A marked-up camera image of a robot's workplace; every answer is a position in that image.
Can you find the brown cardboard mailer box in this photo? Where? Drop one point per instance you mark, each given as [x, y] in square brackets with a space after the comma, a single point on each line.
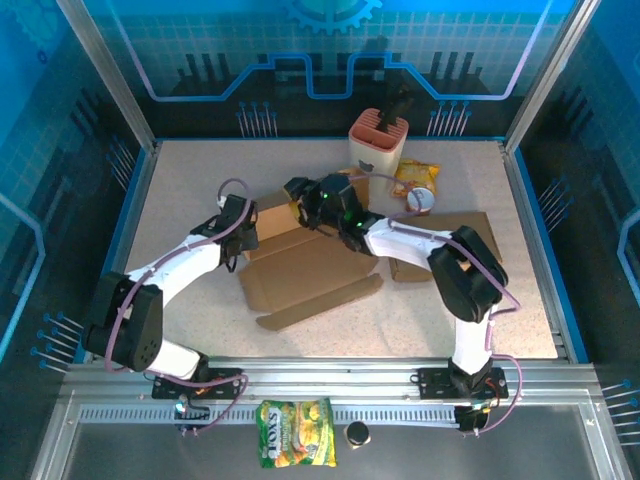
[450, 220]
[300, 280]

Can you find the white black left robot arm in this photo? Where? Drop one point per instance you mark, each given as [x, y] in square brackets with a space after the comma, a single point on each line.
[185, 260]

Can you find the pink tin can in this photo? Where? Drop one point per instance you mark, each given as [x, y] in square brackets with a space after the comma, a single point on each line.
[421, 200]

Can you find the cream knife block pink top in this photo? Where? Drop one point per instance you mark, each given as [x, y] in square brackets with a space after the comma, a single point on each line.
[375, 150]

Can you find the yellow snack bag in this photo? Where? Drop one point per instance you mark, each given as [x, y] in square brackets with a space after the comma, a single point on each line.
[417, 172]

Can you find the blue table side panel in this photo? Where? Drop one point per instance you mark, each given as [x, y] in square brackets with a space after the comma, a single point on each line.
[136, 175]
[527, 175]

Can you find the black controller board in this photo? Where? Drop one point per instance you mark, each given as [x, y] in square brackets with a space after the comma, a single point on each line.
[470, 417]
[195, 411]

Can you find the green Fox's candy bag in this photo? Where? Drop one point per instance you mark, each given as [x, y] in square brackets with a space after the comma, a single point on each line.
[295, 435]

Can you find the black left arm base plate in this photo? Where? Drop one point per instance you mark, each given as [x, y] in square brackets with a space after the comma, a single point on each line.
[230, 374]

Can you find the aluminium mounting rail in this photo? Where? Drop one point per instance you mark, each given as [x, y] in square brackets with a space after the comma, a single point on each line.
[325, 375]

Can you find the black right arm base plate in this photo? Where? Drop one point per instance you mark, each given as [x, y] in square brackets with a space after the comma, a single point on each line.
[435, 382]

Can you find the aluminium frame post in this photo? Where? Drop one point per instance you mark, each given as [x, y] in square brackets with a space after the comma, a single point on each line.
[111, 75]
[547, 75]

